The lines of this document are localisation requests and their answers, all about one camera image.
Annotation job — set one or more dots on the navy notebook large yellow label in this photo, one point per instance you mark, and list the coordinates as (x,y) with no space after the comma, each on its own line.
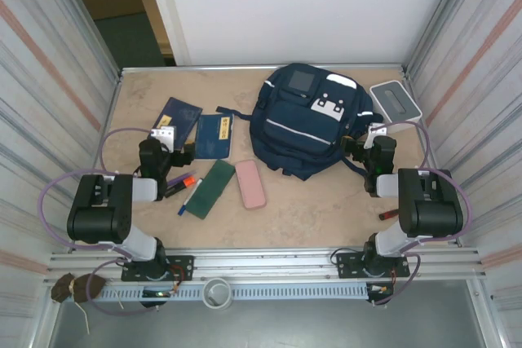
(210,140)

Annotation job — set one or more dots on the aluminium table edge bar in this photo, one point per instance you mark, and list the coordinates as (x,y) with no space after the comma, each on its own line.
(244,68)

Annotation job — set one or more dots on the white round cup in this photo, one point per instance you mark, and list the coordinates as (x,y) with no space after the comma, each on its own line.
(217,293)

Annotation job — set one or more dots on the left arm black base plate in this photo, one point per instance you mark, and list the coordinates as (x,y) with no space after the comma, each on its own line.
(181,266)

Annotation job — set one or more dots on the navy blue student backpack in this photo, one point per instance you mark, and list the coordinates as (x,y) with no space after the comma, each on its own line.
(302,128)

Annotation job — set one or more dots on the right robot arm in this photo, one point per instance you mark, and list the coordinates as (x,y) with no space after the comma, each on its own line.
(428,205)

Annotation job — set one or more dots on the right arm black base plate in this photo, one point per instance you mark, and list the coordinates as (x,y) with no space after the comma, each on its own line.
(348,264)

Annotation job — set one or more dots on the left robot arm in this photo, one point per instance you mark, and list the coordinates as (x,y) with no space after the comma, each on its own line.
(98,209)

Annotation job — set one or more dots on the blue white pen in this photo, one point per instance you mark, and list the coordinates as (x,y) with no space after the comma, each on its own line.
(191,195)

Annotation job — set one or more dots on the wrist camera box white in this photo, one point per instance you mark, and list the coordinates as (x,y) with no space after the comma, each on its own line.
(164,135)
(375,133)

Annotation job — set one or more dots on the cream door frame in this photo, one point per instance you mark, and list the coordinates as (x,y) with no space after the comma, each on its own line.
(171,10)

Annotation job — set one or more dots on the navy notebook small yellow label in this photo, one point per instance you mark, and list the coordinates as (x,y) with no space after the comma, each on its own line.
(179,113)

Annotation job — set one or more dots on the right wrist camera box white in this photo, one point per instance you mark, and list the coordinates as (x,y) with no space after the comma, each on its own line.
(375,133)

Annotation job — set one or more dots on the green pencil case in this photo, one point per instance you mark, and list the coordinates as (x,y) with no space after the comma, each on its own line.
(210,189)

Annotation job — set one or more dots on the red black small tool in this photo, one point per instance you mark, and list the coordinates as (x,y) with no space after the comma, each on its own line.
(389,214)

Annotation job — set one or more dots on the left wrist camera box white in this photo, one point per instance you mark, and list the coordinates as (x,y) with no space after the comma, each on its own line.
(164,135)

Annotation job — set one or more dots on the white grey box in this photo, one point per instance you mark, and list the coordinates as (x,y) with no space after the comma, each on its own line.
(393,101)

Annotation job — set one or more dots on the purple marker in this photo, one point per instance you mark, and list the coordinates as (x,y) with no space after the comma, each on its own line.
(179,179)

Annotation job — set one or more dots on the orange black highlighter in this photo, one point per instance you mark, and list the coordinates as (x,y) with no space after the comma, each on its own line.
(187,181)

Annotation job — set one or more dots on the pink pencil case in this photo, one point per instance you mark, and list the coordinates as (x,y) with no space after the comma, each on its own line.
(249,185)

